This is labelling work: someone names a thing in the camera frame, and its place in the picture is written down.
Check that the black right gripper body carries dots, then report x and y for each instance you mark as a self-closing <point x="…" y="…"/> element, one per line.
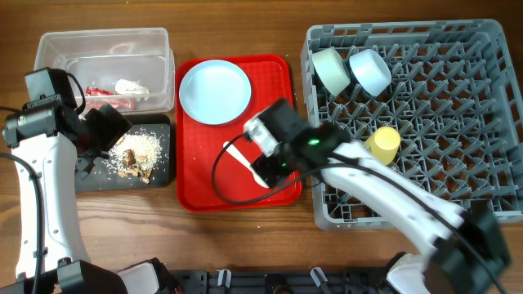
<point x="279" y="165"/>

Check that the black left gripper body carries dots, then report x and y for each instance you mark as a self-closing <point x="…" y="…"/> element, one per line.
<point x="101" y="133"/>

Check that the red strawberry cake wrapper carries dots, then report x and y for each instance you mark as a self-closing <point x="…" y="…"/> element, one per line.
<point x="96" y="98"/>

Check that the white plastic spoon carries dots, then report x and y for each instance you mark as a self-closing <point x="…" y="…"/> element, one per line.
<point x="235" y="153"/>

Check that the light blue plate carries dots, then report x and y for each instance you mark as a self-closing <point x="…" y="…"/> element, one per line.
<point x="215" y="92"/>

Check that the yellow plastic cup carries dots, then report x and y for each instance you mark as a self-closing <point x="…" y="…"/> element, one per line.
<point x="383" y="144"/>

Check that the mint green bowl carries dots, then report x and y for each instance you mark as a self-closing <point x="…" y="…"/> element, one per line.
<point x="331" y="70"/>

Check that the light blue bowl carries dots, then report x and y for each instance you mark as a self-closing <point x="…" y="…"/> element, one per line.
<point x="371" y="71"/>

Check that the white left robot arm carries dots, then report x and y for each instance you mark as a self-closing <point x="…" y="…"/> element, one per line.
<point x="52" y="140"/>

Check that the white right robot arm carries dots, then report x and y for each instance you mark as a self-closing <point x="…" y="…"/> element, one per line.
<point x="458" y="252"/>

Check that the grey dishwasher rack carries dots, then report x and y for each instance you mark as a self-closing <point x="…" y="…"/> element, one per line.
<point x="453" y="97"/>

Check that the food scraps and rice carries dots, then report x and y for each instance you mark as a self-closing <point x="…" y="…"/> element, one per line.
<point x="137" y="156"/>

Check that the white crumpled tissue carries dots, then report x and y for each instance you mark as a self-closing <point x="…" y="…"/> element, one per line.
<point x="126" y="87"/>

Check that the black plastic tray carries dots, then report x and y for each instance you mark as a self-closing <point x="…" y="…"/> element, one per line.
<point x="99" y="178"/>

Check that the red plastic tray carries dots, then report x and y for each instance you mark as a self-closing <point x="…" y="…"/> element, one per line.
<point x="208" y="178"/>

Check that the clear plastic bin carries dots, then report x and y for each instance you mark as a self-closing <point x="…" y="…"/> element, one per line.
<point x="99" y="58"/>

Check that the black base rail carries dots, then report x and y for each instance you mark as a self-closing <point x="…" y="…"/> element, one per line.
<point x="347" y="281"/>

